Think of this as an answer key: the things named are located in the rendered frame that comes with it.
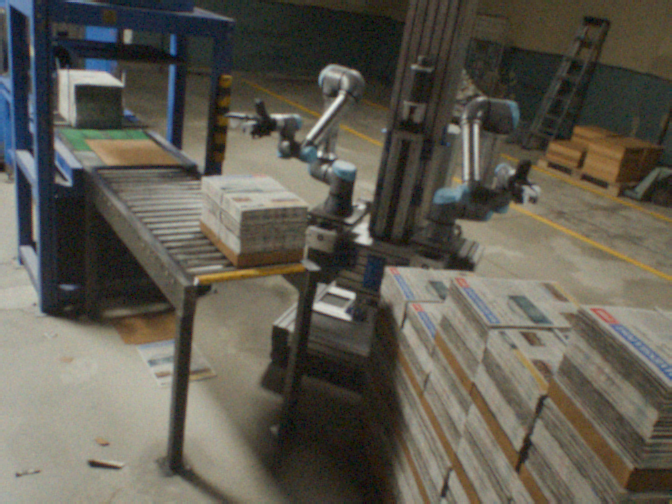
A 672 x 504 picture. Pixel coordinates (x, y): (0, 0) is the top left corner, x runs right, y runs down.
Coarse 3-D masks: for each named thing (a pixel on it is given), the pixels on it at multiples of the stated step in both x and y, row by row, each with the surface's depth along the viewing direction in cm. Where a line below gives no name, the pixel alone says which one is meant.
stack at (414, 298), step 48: (384, 288) 254; (432, 288) 242; (384, 336) 251; (432, 336) 207; (384, 384) 248; (432, 384) 203; (384, 432) 246; (432, 432) 200; (480, 432) 171; (432, 480) 198; (480, 480) 168
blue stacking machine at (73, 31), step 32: (0, 0) 470; (0, 32) 478; (64, 32) 609; (96, 32) 513; (128, 32) 525; (0, 64) 486; (64, 64) 558; (96, 64) 522; (0, 96) 495; (0, 128) 504; (0, 160) 514
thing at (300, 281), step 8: (184, 168) 342; (192, 168) 342; (192, 176) 334; (200, 176) 332; (304, 256) 258; (304, 264) 251; (312, 264) 252; (304, 272) 250; (312, 272) 248; (288, 280) 261; (296, 280) 256; (304, 280) 251; (312, 280) 249; (296, 288) 256; (304, 288) 251; (312, 288) 251
